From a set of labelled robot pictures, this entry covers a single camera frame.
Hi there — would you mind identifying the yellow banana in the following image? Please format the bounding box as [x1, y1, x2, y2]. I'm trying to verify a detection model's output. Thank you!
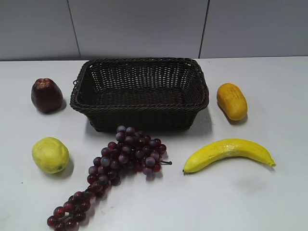
[182, 139, 276, 174]

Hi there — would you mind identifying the orange mango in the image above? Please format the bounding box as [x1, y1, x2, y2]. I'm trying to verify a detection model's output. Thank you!
[217, 83, 248, 121]

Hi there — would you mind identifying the purple grape bunch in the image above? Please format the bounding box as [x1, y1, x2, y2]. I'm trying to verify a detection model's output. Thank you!
[47, 126, 172, 231]

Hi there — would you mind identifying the black wicker basket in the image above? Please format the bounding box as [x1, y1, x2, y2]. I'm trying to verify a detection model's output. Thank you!
[70, 58, 209, 132]

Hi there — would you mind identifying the dark red wax apple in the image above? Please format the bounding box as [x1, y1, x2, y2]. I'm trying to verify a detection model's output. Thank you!
[31, 78, 63, 114]

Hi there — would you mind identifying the yellow-green lemon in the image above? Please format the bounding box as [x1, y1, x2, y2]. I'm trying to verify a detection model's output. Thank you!
[32, 137, 70, 174]

